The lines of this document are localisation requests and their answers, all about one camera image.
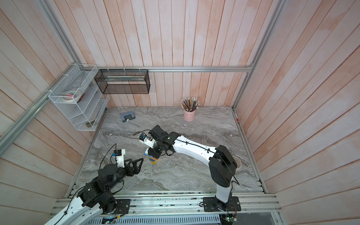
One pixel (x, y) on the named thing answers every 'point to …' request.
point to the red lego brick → (157, 159)
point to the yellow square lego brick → (153, 162)
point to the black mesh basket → (123, 81)
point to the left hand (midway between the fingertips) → (137, 161)
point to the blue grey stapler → (129, 115)
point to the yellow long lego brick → (151, 158)
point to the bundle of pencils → (190, 103)
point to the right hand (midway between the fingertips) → (151, 150)
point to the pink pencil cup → (189, 116)
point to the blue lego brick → (146, 153)
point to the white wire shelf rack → (85, 113)
